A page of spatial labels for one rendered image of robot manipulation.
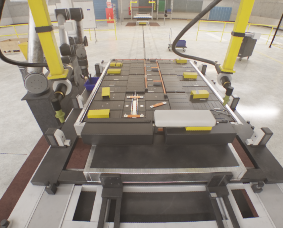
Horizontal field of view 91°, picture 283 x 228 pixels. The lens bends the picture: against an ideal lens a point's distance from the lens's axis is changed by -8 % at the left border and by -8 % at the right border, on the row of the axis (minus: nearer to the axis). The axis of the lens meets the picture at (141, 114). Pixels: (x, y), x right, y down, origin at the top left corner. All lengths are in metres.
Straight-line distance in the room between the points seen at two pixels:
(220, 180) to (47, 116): 1.88
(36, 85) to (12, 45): 8.07
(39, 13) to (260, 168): 1.43
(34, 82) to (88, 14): 7.77
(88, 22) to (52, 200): 8.72
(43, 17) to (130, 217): 1.03
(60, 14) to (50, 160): 1.91
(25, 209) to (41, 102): 1.21
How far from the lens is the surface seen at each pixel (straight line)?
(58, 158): 1.18
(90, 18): 9.18
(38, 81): 1.64
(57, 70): 0.77
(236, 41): 0.99
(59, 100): 0.69
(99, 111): 1.20
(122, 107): 1.27
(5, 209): 2.32
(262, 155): 1.36
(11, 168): 2.67
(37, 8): 0.74
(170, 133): 0.89
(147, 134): 0.88
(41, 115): 2.12
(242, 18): 0.98
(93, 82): 2.04
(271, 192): 1.24
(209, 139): 0.99
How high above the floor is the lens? 1.71
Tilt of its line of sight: 37 degrees down
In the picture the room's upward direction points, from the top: straight up
